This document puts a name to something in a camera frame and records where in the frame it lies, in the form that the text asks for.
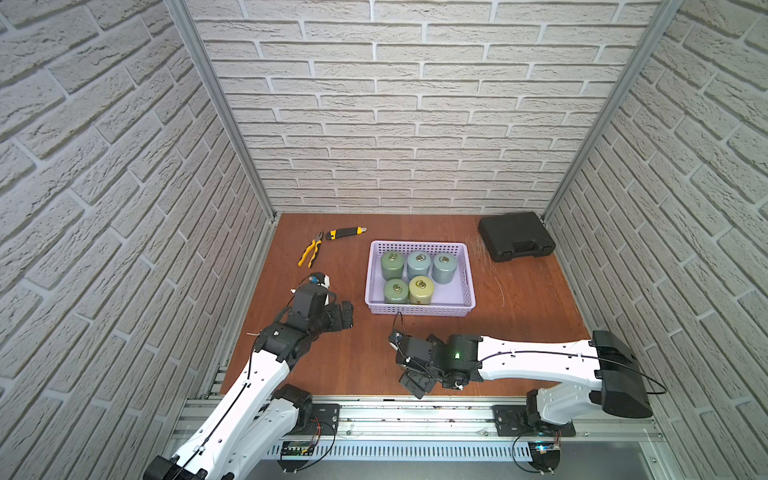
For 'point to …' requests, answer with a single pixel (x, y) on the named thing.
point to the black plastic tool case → (515, 234)
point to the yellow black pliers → (315, 244)
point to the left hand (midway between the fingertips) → (341, 303)
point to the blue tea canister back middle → (418, 263)
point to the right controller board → (545, 456)
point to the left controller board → (295, 448)
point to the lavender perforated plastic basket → (455, 299)
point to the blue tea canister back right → (444, 267)
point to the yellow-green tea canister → (420, 290)
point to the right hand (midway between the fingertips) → (419, 364)
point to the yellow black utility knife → (341, 232)
